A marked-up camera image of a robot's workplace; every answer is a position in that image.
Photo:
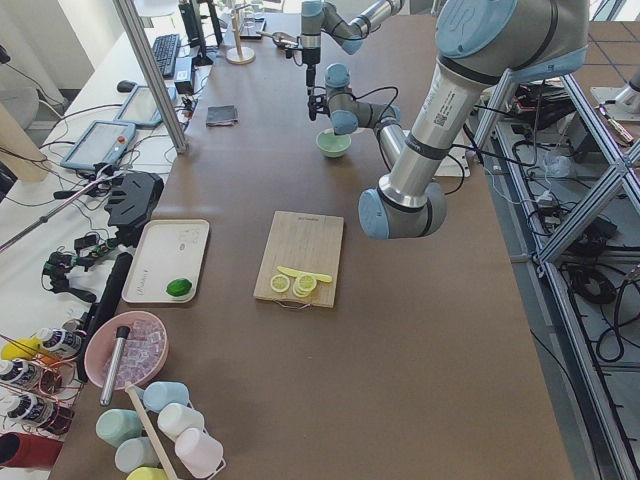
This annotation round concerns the green ceramic bowl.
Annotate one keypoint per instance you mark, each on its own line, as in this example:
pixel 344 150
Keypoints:
pixel 333 145

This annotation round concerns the red cup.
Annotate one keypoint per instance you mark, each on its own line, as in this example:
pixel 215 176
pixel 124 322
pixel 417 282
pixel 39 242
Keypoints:
pixel 21 450

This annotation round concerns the black computer mouse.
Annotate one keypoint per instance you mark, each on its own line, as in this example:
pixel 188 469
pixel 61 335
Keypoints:
pixel 125 86

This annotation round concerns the wooden mug tree stand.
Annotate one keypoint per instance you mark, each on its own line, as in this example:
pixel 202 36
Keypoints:
pixel 243 20

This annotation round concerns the aluminium frame post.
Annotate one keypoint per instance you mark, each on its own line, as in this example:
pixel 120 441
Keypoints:
pixel 133 27

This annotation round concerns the yellow plastic knife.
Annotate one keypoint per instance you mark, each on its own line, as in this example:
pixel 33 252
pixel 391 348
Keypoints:
pixel 298 273

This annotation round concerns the yellow plastic cup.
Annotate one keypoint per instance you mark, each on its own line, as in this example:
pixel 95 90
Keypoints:
pixel 147 473

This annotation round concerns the lemon slice near handle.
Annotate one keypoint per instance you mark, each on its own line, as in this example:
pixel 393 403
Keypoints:
pixel 280 283

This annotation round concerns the teach pendant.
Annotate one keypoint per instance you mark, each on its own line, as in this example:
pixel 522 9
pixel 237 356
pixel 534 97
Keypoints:
pixel 140 109
pixel 103 142

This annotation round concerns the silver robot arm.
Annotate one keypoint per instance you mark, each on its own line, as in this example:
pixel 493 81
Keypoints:
pixel 319 17
pixel 543 39

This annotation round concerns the steel muddler tool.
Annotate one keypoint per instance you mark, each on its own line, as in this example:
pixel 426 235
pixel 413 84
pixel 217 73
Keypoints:
pixel 122 334

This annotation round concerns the black perforated bracket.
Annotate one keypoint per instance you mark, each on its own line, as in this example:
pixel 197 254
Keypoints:
pixel 133 198

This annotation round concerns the pink plastic cup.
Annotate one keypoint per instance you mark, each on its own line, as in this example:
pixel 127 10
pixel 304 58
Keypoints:
pixel 200 453

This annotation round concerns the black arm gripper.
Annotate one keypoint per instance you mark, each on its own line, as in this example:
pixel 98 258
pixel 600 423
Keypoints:
pixel 310 56

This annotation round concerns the lemon slice far side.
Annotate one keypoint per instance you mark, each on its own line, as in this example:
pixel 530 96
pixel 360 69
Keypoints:
pixel 303 286

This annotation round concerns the green plastic cup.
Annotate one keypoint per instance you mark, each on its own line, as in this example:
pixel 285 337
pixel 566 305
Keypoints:
pixel 115 426

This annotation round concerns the black keyboard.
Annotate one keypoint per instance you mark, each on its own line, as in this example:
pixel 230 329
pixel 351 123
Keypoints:
pixel 165 49

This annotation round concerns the steel scoop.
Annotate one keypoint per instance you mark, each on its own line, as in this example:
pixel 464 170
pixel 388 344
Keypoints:
pixel 281 40

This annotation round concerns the pink bowl with ice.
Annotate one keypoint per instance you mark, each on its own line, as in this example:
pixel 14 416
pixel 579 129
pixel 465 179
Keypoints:
pixel 145 350

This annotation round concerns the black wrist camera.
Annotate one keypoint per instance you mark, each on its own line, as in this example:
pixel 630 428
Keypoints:
pixel 317 105

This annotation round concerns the far teach pendant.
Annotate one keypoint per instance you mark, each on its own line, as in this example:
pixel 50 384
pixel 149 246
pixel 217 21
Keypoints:
pixel 140 109

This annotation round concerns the white plastic cup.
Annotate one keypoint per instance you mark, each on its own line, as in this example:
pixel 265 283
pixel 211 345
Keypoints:
pixel 175 418

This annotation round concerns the near teach pendant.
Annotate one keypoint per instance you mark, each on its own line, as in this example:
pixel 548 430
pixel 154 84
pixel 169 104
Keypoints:
pixel 103 142

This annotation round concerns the black cylinder tube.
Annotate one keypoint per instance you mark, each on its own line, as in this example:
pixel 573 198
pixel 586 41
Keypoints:
pixel 105 309

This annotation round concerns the cream rabbit tray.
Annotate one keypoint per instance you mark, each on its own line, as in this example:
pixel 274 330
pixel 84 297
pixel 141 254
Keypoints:
pixel 168 249

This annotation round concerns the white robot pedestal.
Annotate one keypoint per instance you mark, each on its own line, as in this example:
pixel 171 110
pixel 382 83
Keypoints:
pixel 450 170

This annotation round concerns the grey blue plastic cup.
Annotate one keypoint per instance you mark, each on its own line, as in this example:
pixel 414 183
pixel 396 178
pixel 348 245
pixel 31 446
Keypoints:
pixel 134 453

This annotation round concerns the bamboo cutting board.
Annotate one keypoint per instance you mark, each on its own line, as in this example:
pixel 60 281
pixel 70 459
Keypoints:
pixel 304 242

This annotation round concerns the green lime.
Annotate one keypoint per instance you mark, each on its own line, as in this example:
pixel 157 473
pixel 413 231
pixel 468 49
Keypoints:
pixel 179 287

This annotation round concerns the grey folded cloth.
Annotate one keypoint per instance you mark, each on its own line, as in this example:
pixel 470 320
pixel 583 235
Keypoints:
pixel 225 115

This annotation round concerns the yellow lemon fruit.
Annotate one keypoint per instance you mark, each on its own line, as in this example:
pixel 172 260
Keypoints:
pixel 24 348

